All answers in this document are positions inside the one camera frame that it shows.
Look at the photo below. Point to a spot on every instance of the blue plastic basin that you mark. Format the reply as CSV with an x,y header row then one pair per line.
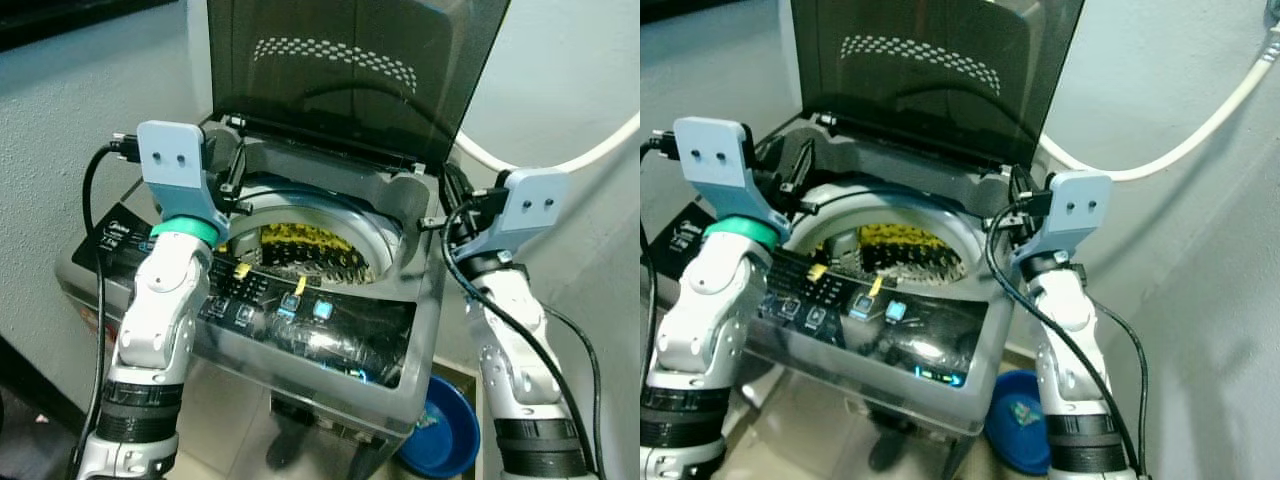
x,y
1015,425
445,430

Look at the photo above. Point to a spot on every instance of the grey top-load washing machine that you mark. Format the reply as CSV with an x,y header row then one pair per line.
x,y
985,270
400,260

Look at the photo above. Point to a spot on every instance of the yellow and black patterned garment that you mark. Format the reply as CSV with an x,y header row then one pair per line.
x,y
310,252
915,250

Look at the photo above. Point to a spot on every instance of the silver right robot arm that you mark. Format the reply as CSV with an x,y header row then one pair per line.
x,y
1075,330
515,340

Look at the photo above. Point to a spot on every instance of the small yellow sticker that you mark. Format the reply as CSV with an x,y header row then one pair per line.
x,y
817,271
242,270
301,286
877,286

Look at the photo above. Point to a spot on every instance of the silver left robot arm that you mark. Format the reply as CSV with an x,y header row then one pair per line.
x,y
160,310
705,320

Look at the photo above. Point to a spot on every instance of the dark tinted washer lid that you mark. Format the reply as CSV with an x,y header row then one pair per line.
x,y
340,110
930,110

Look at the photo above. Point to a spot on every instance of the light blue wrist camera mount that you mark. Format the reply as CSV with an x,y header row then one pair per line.
x,y
172,165
530,205
1075,205
712,165

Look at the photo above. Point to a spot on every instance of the dark window frame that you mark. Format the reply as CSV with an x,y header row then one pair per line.
x,y
690,8
70,18

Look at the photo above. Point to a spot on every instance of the light blue right wrist camera mount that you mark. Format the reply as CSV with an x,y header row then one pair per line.
x,y
530,205
1075,205

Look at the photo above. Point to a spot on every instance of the light blue left wrist camera mount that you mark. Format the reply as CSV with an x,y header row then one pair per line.
x,y
172,165
712,165

